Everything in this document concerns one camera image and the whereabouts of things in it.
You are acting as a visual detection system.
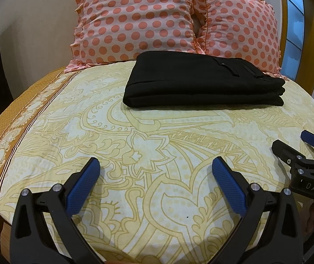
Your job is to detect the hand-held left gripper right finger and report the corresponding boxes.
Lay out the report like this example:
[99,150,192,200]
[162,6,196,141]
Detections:
[211,156,304,264]

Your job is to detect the yellow patterned bed sheet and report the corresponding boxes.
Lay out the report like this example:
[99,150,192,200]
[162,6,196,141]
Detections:
[0,60,314,264]

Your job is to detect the pink polka dot pillow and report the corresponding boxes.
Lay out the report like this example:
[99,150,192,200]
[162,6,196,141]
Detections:
[191,0,287,81]
[63,0,208,74]

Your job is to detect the black pants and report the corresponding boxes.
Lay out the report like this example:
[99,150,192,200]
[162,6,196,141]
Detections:
[123,51,286,110]

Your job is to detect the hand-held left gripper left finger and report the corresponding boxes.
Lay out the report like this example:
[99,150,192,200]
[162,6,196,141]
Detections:
[10,157,105,264]

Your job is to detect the blue glass window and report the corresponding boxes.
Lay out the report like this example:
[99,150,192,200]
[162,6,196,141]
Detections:
[281,0,305,80]

